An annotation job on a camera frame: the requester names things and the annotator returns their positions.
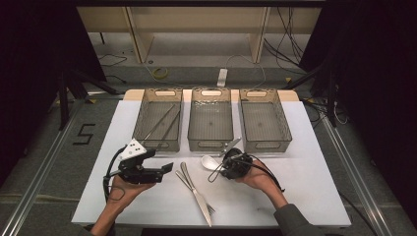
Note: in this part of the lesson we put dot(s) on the metal fork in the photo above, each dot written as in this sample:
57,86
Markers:
187,181

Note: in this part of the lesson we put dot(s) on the white plastic spoon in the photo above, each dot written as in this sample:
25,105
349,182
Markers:
209,162

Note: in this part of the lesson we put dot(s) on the metal chopstick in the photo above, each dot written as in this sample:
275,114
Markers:
159,124
168,129

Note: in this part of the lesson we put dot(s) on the light wooden shelf unit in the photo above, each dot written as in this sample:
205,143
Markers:
196,19

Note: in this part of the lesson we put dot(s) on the white table cover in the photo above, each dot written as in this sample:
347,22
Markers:
147,209

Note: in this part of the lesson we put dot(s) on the black curtain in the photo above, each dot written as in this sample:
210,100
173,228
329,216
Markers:
26,65
377,65

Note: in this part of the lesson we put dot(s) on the white power strip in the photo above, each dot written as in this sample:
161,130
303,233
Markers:
222,78

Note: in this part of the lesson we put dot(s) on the black metal stand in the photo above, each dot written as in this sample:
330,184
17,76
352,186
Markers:
331,98
64,98

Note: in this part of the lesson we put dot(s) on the metal table knife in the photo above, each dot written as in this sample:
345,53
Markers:
200,201

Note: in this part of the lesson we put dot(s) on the person's left hand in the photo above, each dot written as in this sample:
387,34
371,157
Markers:
126,193

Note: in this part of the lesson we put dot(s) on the aluminium floor rail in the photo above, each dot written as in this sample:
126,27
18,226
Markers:
357,177
39,170

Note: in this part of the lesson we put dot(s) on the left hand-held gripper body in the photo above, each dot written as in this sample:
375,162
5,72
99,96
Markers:
132,164

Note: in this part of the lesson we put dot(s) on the person's right hand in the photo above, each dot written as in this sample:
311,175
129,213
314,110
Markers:
260,180

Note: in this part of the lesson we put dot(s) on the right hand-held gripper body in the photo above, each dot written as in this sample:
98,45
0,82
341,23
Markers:
238,165

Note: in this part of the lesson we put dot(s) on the smoky clear plastic bin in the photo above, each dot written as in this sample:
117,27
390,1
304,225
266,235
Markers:
265,123
157,124
210,123

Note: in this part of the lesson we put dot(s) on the yellow tape roll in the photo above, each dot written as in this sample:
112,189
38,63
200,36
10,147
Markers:
160,72

